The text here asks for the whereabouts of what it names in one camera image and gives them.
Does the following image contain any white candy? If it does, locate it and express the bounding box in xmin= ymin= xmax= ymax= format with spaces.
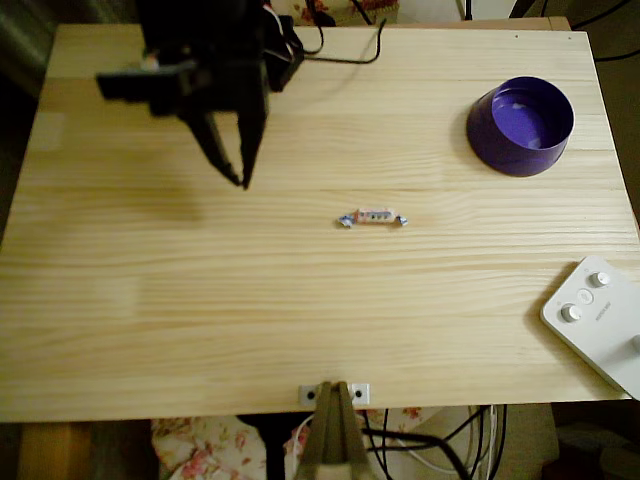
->
xmin=335 ymin=205 xmax=410 ymax=230

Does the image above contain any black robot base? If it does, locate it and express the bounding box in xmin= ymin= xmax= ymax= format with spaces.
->
xmin=263 ymin=14 xmax=306 ymax=94

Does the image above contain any purple bowl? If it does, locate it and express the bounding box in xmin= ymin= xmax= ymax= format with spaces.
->
xmin=465 ymin=75 xmax=576 ymax=178

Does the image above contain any floral fabric cover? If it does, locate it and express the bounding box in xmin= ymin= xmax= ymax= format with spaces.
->
xmin=272 ymin=0 xmax=401 ymax=26
xmin=151 ymin=407 xmax=426 ymax=480

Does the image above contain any black stand pole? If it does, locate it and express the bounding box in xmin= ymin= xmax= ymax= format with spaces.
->
xmin=237 ymin=413 xmax=287 ymax=480

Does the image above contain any wooden table leg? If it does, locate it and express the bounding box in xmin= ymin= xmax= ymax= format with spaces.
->
xmin=19 ymin=422 xmax=92 ymax=480

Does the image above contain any white device with knobs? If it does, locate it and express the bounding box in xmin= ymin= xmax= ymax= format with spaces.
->
xmin=539 ymin=254 xmax=640 ymax=401

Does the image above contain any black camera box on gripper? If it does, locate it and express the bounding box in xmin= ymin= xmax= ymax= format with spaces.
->
xmin=94 ymin=62 xmax=199 ymax=118

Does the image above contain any thin black cable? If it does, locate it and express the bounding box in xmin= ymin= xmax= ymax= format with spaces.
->
xmin=299 ymin=17 xmax=389 ymax=65

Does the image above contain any white metal bracket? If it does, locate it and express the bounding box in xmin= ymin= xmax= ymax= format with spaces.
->
xmin=298 ymin=383 xmax=371 ymax=405

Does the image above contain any black floor cable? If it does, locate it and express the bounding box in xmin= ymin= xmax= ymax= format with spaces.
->
xmin=360 ymin=405 xmax=507 ymax=480

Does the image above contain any white floor cable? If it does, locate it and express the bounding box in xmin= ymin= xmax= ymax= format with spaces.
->
xmin=289 ymin=405 xmax=497 ymax=476

